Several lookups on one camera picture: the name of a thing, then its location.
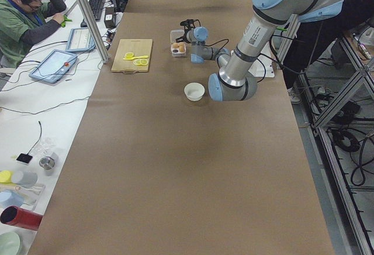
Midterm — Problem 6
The metal cylinder part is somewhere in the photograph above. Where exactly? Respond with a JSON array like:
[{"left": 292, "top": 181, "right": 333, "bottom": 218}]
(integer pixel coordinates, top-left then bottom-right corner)
[{"left": 39, "top": 152, "right": 58, "bottom": 176}]

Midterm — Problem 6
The lemon slice pair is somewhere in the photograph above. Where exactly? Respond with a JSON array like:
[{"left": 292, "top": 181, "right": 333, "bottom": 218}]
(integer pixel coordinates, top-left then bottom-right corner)
[
  {"left": 133, "top": 59, "right": 142, "bottom": 66},
  {"left": 140, "top": 58, "right": 148, "bottom": 66}
]

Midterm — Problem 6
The wooden cutting board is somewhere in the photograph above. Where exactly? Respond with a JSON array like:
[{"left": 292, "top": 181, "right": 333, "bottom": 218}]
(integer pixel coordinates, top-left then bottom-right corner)
[{"left": 111, "top": 39, "right": 153, "bottom": 74}]

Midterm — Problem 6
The clear plastic egg box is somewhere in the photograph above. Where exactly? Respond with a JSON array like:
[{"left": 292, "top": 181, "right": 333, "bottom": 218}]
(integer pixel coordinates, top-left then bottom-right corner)
[{"left": 170, "top": 29, "right": 186, "bottom": 58}]

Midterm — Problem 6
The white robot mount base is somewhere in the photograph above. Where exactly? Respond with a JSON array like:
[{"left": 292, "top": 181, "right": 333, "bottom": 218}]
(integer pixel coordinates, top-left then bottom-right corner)
[{"left": 249, "top": 52, "right": 275, "bottom": 78}]

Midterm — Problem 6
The blue teach pendant far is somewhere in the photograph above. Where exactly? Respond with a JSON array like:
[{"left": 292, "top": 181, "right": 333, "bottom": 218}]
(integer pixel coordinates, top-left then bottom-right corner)
[{"left": 65, "top": 27, "right": 95, "bottom": 53}]

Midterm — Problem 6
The blue teach pendant near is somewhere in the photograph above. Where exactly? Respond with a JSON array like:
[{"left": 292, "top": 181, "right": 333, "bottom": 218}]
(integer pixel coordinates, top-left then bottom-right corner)
[{"left": 29, "top": 49, "right": 78, "bottom": 84}]

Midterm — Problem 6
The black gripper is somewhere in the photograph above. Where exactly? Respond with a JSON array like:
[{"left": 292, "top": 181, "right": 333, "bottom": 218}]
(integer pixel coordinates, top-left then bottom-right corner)
[{"left": 176, "top": 31, "right": 189, "bottom": 43}]

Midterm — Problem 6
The yellow plastic knife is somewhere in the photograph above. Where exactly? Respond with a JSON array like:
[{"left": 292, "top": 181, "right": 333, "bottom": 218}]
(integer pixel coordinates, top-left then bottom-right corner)
[{"left": 123, "top": 55, "right": 148, "bottom": 60}]

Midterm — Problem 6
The black keyboard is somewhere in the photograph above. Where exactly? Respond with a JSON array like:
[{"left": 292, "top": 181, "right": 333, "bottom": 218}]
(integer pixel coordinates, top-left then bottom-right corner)
[{"left": 88, "top": 0, "right": 105, "bottom": 21}]

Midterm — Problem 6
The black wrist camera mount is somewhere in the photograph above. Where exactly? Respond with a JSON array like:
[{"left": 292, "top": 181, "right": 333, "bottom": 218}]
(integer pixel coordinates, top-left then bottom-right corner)
[{"left": 180, "top": 19, "right": 201, "bottom": 31}]

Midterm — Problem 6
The lemon slice lower left pair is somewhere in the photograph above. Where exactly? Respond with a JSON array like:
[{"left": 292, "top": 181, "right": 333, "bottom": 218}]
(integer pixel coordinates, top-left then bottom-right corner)
[{"left": 140, "top": 58, "right": 148, "bottom": 66}]

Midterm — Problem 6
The white bowl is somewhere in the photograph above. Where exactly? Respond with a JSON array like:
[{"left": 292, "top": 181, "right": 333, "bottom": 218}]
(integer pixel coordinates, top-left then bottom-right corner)
[{"left": 184, "top": 82, "right": 205, "bottom": 102}]

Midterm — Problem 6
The red cylinder bottle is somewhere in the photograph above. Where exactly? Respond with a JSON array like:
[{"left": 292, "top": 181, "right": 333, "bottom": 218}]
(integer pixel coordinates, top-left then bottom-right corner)
[{"left": 1, "top": 206, "right": 43, "bottom": 231}]

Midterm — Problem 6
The aluminium frame post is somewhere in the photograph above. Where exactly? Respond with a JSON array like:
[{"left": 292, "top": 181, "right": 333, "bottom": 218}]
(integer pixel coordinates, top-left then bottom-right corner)
[{"left": 77, "top": 0, "right": 109, "bottom": 64}]

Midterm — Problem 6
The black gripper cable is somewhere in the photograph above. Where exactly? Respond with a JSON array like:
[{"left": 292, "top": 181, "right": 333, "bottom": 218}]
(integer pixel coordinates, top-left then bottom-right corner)
[{"left": 204, "top": 38, "right": 268, "bottom": 85}]

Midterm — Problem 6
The blue teach pendant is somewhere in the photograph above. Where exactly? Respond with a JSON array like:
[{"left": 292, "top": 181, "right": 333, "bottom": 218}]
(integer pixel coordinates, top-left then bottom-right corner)
[
  {"left": 29, "top": 49, "right": 78, "bottom": 84},
  {"left": 65, "top": 27, "right": 95, "bottom": 53}
]

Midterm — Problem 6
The green bowl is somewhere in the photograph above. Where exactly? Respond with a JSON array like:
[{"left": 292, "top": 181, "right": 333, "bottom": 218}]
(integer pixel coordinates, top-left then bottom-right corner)
[{"left": 0, "top": 232, "right": 21, "bottom": 255}]

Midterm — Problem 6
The lemon slice upper left pair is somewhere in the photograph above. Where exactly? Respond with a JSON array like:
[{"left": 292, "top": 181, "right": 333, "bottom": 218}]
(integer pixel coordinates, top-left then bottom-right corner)
[{"left": 133, "top": 59, "right": 142, "bottom": 66}]

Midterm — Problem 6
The grey cup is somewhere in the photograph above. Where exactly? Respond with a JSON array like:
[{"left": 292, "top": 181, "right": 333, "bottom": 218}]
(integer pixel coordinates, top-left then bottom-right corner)
[{"left": 11, "top": 171, "right": 38, "bottom": 188}]

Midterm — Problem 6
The yellow cup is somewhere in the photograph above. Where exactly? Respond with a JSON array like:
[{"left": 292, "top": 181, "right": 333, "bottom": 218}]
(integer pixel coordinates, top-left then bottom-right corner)
[{"left": 0, "top": 170, "right": 13, "bottom": 184}]

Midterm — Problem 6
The person in green jacket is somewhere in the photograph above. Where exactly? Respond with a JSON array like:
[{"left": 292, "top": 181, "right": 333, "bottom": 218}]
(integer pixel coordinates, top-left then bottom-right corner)
[{"left": 1, "top": 0, "right": 67, "bottom": 68}]

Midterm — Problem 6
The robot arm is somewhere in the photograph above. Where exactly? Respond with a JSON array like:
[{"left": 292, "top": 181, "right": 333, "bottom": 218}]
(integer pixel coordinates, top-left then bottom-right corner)
[{"left": 177, "top": 0, "right": 343, "bottom": 101}]

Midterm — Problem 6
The lemon slice top right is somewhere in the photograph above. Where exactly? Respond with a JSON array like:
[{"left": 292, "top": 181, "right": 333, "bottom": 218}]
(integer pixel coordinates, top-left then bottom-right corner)
[{"left": 124, "top": 52, "right": 134, "bottom": 60}]

